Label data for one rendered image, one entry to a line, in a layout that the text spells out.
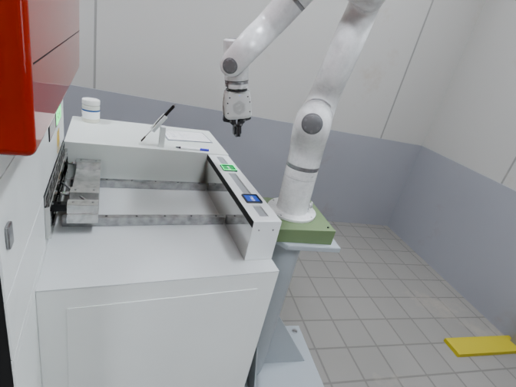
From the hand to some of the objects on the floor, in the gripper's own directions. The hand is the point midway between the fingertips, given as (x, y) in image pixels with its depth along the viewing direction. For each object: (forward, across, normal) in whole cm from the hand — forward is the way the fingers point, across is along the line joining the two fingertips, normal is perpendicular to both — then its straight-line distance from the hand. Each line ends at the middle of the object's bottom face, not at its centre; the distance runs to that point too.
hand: (236, 130), depth 124 cm
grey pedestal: (+116, -8, +20) cm, 118 cm away
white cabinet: (+104, +49, -2) cm, 115 cm away
